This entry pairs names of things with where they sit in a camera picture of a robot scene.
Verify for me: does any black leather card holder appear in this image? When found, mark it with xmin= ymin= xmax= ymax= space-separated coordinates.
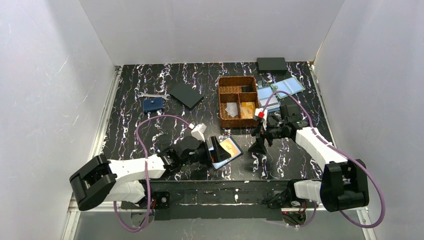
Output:
xmin=208 ymin=136 xmax=244 ymax=171

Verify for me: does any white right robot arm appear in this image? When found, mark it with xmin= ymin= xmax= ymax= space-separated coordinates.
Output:
xmin=248 ymin=105 xmax=370 ymax=212

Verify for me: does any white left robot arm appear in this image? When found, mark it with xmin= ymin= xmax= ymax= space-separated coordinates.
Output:
xmin=69 ymin=136 xmax=232 ymax=211

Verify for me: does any light blue card sleeve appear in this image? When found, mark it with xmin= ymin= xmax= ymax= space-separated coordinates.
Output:
xmin=257 ymin=85 xmax=281 ymax=113

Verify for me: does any light green card sleeve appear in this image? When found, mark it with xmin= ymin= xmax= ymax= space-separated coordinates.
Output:
xmin=270 ymin=77 xmax=305 ymax=95

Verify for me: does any silver card in basket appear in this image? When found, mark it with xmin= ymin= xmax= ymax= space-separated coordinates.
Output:
xmin=225 ymin=102 xmax=239 ymax=118

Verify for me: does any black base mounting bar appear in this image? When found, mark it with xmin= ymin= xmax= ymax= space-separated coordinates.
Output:
xmin=120 ymin=180 xmax=319 ymax=222

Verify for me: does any black flat square pad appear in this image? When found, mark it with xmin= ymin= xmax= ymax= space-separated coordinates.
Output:
xmin=168 ymin=82 xmax=204 ymax=110

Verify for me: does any brown woven divided basket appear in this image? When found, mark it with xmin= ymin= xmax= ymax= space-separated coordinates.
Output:
xmin=217 ymin=76 xmax=260 ymax=128

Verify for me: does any navy blue small wallet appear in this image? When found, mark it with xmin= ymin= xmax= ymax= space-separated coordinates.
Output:
xmin=142 ymin=97 xmax=164 ymax=113

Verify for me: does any silver metal wrench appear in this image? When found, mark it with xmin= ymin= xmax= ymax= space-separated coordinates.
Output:
xmin=137 ymin=93 xmax=171 ymax=101

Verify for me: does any black rectangular box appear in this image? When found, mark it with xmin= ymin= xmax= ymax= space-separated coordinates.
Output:
xmin=256 ymin=57 xmax=288 ymax=73

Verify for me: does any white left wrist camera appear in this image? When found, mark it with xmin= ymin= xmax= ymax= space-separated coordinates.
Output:
xmin=188 ymin=123 xmax=207 ymax=142

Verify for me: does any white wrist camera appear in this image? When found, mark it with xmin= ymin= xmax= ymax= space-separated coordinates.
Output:
xmin=253 ymin=108 xmax=268 ymax=131
xmin=188 ymin=123 xmax=207 ymax=142

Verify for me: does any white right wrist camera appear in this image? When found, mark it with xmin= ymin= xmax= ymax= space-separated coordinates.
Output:
xmin=253 ymin=108 xmax=268 ymax=131

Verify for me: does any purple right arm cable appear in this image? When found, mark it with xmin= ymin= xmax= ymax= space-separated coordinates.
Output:
xmin=261 ymin=90 xmax=387 ymax=229

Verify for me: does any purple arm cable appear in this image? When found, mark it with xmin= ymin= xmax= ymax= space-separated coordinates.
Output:
xmin=113 ymin=114 xmax=195 ymax=233
xmin=261 ymin=90 xmax=387 ymax=229

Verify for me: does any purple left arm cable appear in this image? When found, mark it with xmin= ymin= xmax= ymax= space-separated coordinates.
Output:
xmin=113 ymin=114 xmax=195 ymax=233

